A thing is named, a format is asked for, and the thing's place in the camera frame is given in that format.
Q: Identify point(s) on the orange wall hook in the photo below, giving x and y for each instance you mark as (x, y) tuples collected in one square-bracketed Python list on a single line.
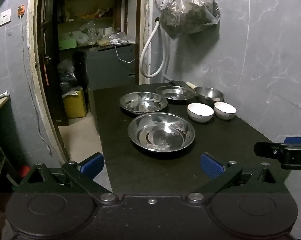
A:
[(21, 10)]

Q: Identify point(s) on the medium steel plate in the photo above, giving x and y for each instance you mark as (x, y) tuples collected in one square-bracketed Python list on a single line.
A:
[(143, 103)]

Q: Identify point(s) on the steel bowl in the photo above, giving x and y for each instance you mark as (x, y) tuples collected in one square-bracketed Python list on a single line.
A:
[(208, 93)]

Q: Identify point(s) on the white wall switch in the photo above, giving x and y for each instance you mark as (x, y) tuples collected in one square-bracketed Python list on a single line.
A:
[(1, 18)]

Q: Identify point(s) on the large steel plate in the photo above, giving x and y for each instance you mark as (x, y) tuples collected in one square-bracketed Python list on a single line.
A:
[(161, 141)]

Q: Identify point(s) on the yellow container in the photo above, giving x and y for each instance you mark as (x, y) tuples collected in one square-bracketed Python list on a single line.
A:
[(74, 102)]

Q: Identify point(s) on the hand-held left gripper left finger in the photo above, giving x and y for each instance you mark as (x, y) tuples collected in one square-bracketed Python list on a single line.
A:
[(93, 165)]

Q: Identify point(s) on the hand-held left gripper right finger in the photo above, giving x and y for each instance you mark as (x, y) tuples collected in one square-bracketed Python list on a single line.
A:
[(211, 166)]

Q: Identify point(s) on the white patterned bowl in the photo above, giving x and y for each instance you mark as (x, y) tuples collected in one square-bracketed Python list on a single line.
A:
[(200, 111)]

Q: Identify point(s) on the grey cabinet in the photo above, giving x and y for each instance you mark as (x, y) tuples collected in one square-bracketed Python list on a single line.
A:
[(108, 66)]

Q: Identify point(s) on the dark door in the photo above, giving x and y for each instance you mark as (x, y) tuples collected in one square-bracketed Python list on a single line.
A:
[(44, 30)]

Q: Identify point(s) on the white bowl red rim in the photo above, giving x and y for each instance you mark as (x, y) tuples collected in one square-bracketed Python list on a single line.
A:
[(224, 110)]

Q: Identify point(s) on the pale door frame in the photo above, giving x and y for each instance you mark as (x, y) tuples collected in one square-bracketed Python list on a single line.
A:
[(32, 55)]

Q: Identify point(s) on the small steel plate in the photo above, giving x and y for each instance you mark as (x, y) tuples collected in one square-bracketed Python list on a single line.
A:
[(175, 93)]

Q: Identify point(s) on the cluttered wooden shelf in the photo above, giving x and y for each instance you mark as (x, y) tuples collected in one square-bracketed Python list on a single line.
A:
[(90, 12)]

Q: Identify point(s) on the plastic bag of dark greens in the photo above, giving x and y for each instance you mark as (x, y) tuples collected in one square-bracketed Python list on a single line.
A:
[(189, 7)]

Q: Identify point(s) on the white rolled cloth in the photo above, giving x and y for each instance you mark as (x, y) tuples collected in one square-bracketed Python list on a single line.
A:
[(1, 95)]

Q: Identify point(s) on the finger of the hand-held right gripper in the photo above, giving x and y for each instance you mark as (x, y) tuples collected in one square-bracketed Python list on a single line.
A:
[(268, 149), (296, 140)]

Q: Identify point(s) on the green box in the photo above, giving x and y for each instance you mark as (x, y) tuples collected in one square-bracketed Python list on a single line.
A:
[(68, 44)]

